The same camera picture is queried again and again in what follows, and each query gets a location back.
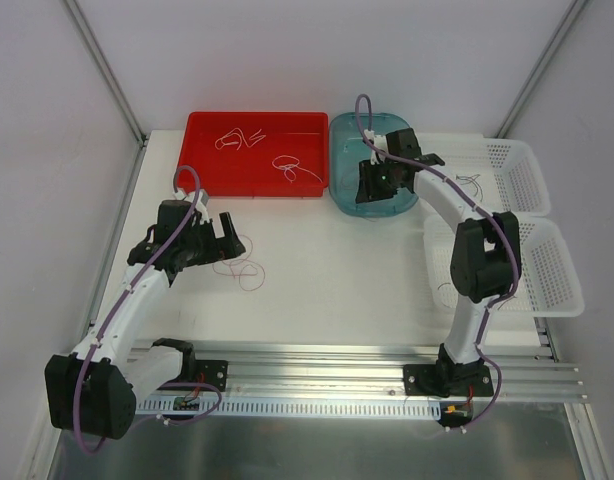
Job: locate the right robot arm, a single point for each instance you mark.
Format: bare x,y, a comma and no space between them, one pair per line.
485,266

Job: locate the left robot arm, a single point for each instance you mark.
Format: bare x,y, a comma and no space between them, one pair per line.
95,389

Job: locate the white slotted cable duct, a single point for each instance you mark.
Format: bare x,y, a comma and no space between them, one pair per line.
389,408

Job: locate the aluminium frame post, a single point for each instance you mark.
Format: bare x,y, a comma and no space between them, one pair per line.
572,16
88,37

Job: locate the upper white perforated basket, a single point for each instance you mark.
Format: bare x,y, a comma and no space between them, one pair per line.
499,174

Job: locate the white perforated basket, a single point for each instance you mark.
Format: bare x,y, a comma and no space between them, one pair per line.
499,174
549,285

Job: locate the aluminium mounting rail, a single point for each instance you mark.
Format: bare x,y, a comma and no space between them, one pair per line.
529,374

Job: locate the red plastic bin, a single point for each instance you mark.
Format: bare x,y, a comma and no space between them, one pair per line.
258,154

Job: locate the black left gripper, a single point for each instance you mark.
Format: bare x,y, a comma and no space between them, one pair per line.
219,238

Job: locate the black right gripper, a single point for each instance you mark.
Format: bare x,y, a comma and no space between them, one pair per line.
375,181

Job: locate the right aluminium frame post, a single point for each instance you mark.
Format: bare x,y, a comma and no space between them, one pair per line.
572,16

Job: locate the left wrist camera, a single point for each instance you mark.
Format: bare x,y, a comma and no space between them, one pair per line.
199,200

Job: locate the lower white perforated basket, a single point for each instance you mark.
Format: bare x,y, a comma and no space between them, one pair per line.
549,285

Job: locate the left aluminium frame post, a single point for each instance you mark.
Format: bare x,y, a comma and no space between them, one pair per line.
88,37

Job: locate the teal translucent plastic bin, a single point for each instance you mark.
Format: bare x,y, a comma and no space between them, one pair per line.
346,151

